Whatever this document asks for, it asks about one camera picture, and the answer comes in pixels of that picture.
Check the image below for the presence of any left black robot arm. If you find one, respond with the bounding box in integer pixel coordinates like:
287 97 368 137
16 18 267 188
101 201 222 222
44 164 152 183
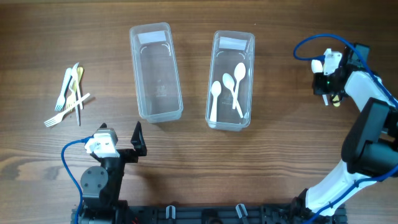
71 122 147 223

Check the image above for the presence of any left blue cable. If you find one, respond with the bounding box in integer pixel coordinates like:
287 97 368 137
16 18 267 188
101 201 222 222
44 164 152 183
60 137 94 224

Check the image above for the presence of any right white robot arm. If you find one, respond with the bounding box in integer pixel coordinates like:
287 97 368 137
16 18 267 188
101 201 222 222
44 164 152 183
289 44 397 223

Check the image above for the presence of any white plastic fork crossing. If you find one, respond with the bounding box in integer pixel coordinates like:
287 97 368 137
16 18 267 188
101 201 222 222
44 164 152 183
44 93 90 127

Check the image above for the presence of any yellow plastic fork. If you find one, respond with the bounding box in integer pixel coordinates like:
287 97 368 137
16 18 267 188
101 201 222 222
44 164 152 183
66 67 84 108

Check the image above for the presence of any yellow plastic spoon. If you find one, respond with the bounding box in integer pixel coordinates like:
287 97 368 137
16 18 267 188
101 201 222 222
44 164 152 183
330 95 341 107

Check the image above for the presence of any left clear plastic container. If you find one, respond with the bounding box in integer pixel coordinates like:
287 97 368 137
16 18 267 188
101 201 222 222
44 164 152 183
129 22 183 123

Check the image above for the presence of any right clear plastic container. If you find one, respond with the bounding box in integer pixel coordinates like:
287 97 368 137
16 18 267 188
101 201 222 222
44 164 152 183
205 30 255 131

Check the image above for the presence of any clear plastic fork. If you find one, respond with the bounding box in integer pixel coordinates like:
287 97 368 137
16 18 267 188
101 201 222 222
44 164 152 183
67 80 80 126

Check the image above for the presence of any white plastic knife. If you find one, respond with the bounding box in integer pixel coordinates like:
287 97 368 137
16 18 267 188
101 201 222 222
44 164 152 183
71 63 81 102

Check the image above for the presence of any clear plastic container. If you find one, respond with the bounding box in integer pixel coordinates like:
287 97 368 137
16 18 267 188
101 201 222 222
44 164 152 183
205 30 255 131
129 22 183 123

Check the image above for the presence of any white plastic spoon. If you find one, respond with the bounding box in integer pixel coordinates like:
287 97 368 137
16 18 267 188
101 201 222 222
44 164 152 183
210 81 221 122
311 60 328 106
223 73 243 118
233 62 246 109

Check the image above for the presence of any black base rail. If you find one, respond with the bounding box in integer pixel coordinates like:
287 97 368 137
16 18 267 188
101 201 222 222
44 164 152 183
70 202 346 224

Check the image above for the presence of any white plastic fork left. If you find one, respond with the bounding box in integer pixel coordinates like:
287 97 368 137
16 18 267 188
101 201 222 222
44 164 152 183
55 68 72 111

